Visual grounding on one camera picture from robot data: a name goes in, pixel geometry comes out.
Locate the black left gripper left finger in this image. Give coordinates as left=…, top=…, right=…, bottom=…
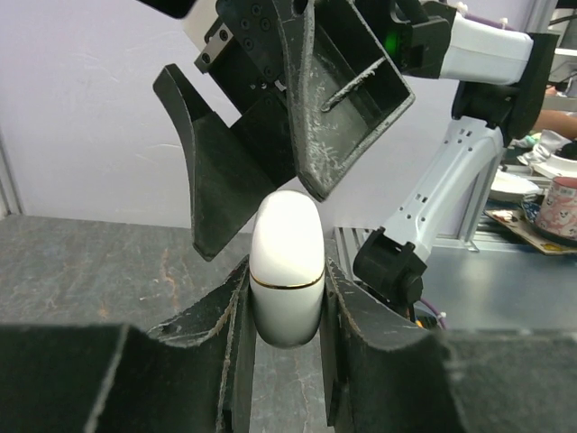
left=1, top=261, right=256, bottom=432

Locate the small white charging case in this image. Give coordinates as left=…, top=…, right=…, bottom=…
left=249, top=190, right=325, bottom=349

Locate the person in white shirt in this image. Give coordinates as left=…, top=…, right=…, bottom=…
left=532, top=110, right=577, bottom=140

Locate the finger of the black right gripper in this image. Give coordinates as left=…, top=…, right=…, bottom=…
left=153, top=64, right=296, bottom=261
left=273, top=1, right=415, bottom=201

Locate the pink patterned mug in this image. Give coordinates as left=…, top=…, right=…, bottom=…
left=536, top=177, right=576, bottom=241

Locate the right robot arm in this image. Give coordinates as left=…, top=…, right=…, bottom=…
left=153, top=1, right=556, bottom=316

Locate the white plate in background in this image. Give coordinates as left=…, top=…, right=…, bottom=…
left=489, top=171, right=541, bottom=202

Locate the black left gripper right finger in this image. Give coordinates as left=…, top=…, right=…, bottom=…
left=320, top=261, right=576, bottom=432

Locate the aluminium frame post right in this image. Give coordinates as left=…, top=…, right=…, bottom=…
left=0, top=137, right=24, bottom=216

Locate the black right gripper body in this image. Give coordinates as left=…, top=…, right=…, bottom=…
left=197, top=1, right=288, bottom=117

